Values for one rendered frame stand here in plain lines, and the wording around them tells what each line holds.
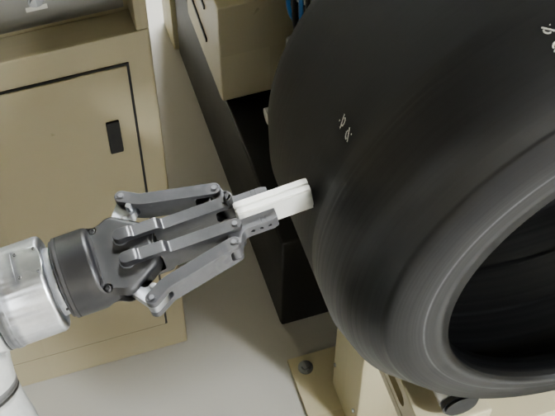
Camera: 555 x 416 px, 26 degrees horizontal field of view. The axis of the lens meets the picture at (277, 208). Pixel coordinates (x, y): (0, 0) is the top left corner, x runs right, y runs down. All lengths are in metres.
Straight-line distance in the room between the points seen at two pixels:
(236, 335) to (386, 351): 1.32
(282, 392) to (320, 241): 1.31
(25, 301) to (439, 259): 0.35
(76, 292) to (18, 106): 0.75
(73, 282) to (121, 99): 0.78
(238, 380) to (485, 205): 1.48
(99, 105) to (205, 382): 0.78
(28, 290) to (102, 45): 0.73
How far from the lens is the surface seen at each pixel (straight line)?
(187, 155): 2.71
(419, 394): 1.42
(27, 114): 1.78
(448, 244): 1.00
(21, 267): 1.06
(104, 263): 1.07
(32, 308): 1.05
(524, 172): 0.96
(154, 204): 1.10
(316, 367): 2.40
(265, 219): 1.07
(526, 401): 1.51
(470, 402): 1.38
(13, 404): 1.11
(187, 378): 2.40
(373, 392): 2.18
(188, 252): 1.07
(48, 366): 2.39
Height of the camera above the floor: 2.13
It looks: 55 degrees down
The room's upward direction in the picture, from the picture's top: straight up
